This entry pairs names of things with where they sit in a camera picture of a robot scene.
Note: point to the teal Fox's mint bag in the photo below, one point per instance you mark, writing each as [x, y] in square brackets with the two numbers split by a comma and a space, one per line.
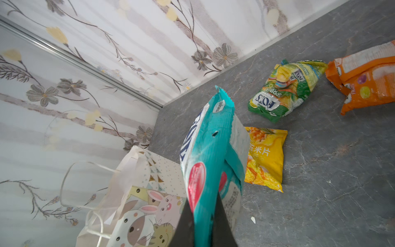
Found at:
[213, 158]

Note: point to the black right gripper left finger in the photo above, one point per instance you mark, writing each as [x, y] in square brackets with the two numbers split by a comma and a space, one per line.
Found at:
[184, 234]

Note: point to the green Fox's candy bag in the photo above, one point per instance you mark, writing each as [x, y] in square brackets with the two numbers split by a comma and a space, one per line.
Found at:
[288, 86]

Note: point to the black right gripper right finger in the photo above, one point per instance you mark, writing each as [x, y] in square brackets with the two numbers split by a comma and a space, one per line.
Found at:
[221, 233]

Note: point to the white cartoon paper gift bag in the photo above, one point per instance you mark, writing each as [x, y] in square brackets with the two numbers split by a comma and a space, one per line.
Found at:
[142, 204]

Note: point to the orange snack packet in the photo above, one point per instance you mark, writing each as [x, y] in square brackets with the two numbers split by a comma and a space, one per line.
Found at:
[366, 78]

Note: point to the yellow snack packet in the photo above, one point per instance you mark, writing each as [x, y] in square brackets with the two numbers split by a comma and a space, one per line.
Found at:
[266, 157]

